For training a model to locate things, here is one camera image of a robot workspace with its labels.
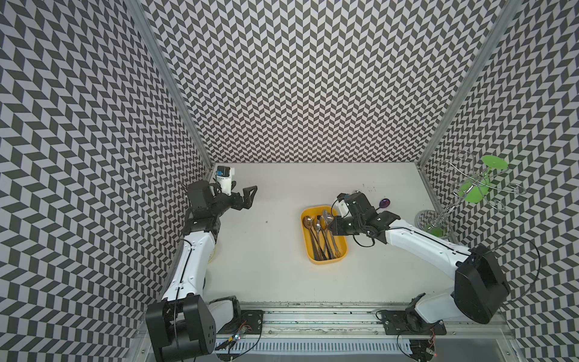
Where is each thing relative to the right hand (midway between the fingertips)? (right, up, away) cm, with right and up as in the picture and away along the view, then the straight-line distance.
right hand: (329, 230), depth 83 cm
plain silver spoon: (+2, -4, +11) cm, 12 cm away
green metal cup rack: (+46, +17, -10) cm, 50 cm away
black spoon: (0, -7, +9) cm, 11 cm away
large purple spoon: (+27, +8, +17) cm, 33 cm away
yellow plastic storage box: (-2, -9, +8) cm, 12 cm away
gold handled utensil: (+4, -10, +6) cm, 13 cm away
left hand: (-31, +16, -3) cm, 35 cm away
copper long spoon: (-8, 0, +13) cm, 15 cm away
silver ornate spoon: (-3, -1, +11) cm, 12 cm away
